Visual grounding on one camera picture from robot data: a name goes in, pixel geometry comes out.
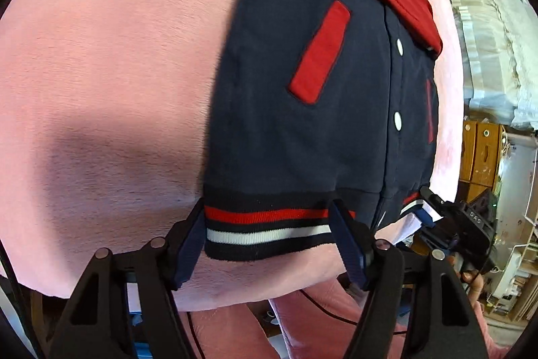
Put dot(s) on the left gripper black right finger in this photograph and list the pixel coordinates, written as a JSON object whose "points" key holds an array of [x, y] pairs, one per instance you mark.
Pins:
{"points": [[415, 299]]}

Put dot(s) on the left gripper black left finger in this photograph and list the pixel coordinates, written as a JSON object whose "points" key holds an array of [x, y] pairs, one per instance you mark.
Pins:
{"points": [[122, 295]]}

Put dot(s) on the navy red varsity jacket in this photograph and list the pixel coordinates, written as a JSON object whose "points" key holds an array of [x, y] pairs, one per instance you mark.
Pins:
{"points": [[318, 101]]}

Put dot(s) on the person's right hand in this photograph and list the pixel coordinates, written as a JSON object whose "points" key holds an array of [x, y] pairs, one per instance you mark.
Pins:
{"points": [[473, 279]]}

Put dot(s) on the wooden cabinet drawers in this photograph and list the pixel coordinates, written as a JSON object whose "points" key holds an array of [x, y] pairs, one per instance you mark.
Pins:
{"points": [[481, 154]]}

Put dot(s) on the white lace curtain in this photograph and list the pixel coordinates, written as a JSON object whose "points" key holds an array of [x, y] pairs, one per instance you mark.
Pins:
{"points": [[499, 54]]}

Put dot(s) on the pink plush bed blanket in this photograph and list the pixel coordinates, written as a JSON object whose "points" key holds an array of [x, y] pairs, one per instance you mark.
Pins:
{"points": [[104, 104]]}

